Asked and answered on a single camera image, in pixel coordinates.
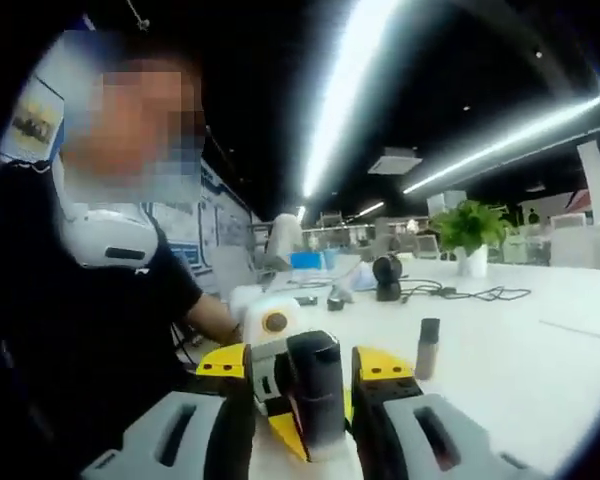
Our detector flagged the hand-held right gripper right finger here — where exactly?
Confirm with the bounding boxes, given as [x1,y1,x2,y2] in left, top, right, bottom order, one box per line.
[350,345,536,480]

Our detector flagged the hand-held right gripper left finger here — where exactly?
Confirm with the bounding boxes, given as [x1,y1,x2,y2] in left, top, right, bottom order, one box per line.
[82,342,256,480]

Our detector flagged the black bottle cap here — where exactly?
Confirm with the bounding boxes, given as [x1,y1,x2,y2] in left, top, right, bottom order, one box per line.
[285,329,344,401]

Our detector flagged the tall dark cosmetic bottle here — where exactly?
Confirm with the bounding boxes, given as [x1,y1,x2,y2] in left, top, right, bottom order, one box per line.
[413,317,441,382]

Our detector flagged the blue box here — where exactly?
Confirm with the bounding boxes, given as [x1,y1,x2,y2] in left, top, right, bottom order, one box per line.
[289,251,339,271]

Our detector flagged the white table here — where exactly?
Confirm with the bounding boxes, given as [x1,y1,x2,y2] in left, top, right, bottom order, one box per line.
[179,254,600,480]

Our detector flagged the blue plastic bag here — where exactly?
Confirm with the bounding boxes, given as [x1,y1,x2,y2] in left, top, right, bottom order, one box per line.
[352,262,381,291]

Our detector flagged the black desk fan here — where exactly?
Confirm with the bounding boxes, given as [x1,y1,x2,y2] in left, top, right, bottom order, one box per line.
[372,253,405,302]

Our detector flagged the white worn device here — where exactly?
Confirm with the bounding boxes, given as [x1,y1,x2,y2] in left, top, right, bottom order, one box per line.
[49,149,169,269]

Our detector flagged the thin clear strip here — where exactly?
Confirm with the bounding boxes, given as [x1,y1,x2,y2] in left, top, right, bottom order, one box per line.
[552,319,600,346]

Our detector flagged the potted green plant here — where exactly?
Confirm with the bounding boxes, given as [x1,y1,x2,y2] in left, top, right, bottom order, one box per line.
[429,199,511,279]

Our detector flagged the ceiling air conditioner vent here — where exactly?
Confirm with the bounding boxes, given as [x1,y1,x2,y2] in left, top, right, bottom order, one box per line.
[367,153,424,176]

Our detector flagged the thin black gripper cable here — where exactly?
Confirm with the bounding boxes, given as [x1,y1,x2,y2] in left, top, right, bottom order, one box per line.
[169,319,201,361]

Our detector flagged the blue white wall poster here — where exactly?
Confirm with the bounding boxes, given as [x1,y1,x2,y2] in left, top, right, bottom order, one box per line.
[0,69,261,279]

